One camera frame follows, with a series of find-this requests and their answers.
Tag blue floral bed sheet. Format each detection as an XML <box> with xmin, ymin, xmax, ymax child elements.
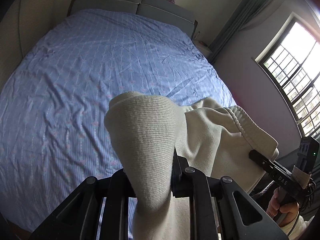
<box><xmin>1</xmin><ymin>9</ymin><xmax>235</xmax><ymax>232</ymax></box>

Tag right hand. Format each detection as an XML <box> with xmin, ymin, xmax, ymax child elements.
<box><xmin>266</xmin><ymin>188</ymin><xmax>299</xmax><ymax>227</ymax></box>

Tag green curtain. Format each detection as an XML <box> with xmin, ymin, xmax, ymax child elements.
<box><xmin>208</xmin><ymin>0</ymin><xmax>272</xmax><ymax>64</ymax></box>

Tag grey padded headboard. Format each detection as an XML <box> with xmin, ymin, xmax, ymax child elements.
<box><xmin>68</xmin><ymin>0</ymin><xmax>197</xmax><ymax>38</ymax></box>

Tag cream sweatpants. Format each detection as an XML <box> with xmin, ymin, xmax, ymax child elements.
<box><xmin>104</xmin><ymin>92</ymin><xmax>279</xmax><ymax>239</ymax></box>

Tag white right sleeve forearm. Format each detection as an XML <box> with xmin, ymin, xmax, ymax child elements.
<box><xmin>281</xmin><ymin>215</ymin><xmax>314</xmax><ymax>240</ymax></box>

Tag barred window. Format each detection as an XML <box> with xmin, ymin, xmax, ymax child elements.
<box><xmin>256</xmin><ymin>16</ymin><xmax>319</xmax><ymax>137</ymax></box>

